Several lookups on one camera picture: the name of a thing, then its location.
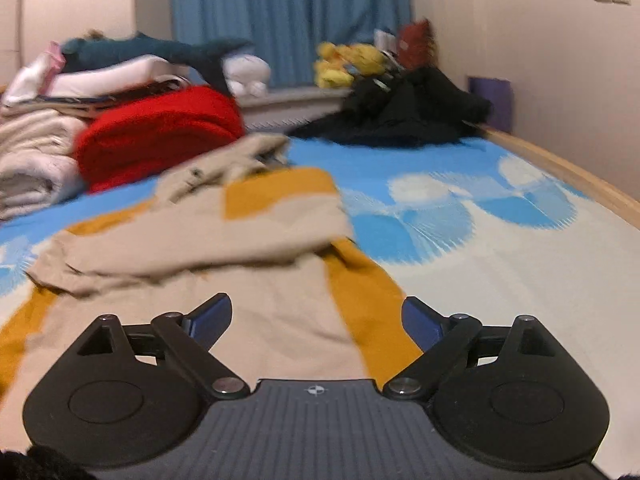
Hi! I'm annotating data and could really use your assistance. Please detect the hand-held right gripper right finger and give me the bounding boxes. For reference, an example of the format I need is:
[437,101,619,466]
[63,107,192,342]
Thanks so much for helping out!
[382,296,562,403]

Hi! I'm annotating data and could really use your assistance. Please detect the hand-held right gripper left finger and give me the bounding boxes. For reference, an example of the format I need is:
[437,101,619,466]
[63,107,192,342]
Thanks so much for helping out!
[75,293,251,402]

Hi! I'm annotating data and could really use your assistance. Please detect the beige and mustard sweater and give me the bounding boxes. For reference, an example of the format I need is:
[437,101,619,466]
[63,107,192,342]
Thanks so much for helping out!
[0,132,426,401]

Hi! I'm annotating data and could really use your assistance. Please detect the pile of black clothes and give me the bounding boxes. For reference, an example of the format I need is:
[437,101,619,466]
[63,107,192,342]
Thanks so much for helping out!
[290,65,496,148]

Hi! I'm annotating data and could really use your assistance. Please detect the pile of white folded clothes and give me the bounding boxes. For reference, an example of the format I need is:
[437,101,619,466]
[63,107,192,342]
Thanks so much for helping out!
[0,52,176,221]

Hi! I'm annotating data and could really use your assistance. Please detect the blue and white bedsheet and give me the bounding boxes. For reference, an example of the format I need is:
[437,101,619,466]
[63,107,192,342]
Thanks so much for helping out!
[0,132,640,466]

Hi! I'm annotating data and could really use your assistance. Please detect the red folded blanket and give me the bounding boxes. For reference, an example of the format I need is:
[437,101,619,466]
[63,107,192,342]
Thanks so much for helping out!
[75,85,247,195]

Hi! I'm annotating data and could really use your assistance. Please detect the black fuzzy sleeve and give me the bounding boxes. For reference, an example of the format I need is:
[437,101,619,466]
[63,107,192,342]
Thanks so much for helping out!
[0,447,88,480]

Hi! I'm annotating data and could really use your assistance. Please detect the purple box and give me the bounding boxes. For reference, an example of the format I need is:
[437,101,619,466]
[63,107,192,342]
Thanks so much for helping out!
[467,76,513,133]

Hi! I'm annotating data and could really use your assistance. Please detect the dark striped folded cloth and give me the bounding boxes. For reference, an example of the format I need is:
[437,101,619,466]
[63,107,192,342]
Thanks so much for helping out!
[37,76,188,113]

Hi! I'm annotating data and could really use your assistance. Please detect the white plush toy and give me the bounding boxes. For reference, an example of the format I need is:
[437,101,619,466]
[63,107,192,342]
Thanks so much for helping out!
[222,55,273,98]

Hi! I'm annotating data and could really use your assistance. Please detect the yellow plush toys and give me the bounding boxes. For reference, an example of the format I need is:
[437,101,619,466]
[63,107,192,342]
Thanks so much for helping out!
[314,41,388,90]

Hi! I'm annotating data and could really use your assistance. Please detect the dark red cushion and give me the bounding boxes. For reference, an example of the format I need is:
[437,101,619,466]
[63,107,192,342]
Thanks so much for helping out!
[396,19,437,68]

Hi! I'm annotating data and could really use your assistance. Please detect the teal shark plush toy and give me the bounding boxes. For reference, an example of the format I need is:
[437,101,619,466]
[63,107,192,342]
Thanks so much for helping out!
[60,32,253,96]

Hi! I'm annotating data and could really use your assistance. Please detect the blue curtain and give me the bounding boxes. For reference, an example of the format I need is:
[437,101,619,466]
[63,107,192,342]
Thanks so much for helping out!
[169,0,415,88]

